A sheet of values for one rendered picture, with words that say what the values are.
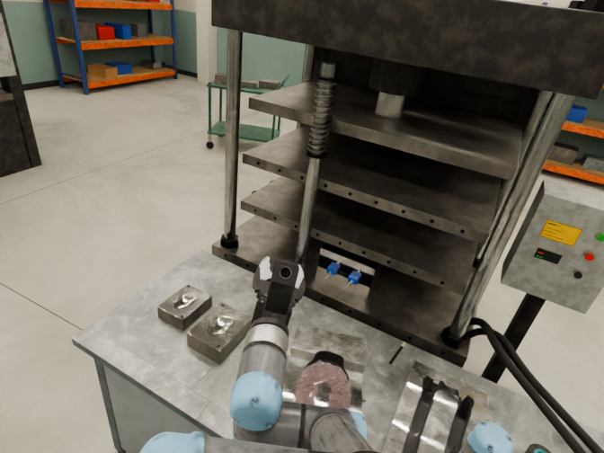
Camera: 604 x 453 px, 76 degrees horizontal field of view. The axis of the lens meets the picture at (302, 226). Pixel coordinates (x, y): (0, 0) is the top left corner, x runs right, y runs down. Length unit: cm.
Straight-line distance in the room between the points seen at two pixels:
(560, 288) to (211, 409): 131
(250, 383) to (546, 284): 133
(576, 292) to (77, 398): 237
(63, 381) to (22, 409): 21
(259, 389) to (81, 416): 191
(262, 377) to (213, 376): 86
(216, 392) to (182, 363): 17
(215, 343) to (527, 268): 119
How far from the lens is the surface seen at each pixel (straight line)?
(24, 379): 271
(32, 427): 251
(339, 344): 145
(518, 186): 143
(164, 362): 152
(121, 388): 178
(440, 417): 138
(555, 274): 171
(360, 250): 174
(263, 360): 64
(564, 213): 160
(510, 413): 166
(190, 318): 160
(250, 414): 62
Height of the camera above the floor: 196
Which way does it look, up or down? 31 degrees down
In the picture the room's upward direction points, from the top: 8 degrees clockwise
